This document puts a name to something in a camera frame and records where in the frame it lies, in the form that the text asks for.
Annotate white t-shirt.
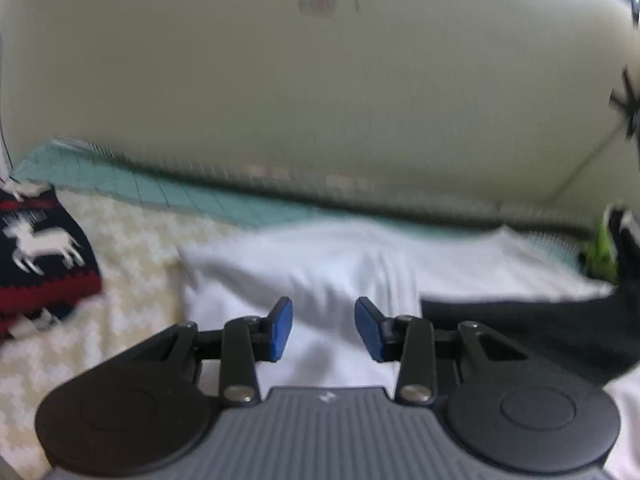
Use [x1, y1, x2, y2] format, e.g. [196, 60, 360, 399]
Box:
[179, 220, 614, 390]

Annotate beige zigzag patterned bedsheet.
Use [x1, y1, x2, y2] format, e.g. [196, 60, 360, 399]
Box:
[1, 191, 238, 479]

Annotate teal quilted mattress pad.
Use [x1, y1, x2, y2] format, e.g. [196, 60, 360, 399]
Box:
[10, 139, 594, 266]

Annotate black folded garment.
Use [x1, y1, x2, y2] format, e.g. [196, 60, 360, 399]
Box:
[421, 284, 639, 385]

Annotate dark reindeer knit sweater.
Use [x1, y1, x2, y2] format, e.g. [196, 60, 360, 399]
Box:
[1, 179, 103, 341]

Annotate green and black object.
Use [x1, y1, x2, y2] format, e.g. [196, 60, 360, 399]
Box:
[580, 204, 639, 286]

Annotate black tape cross on wall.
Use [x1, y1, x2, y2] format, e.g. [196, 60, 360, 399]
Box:
[608, 66, 639, 141]

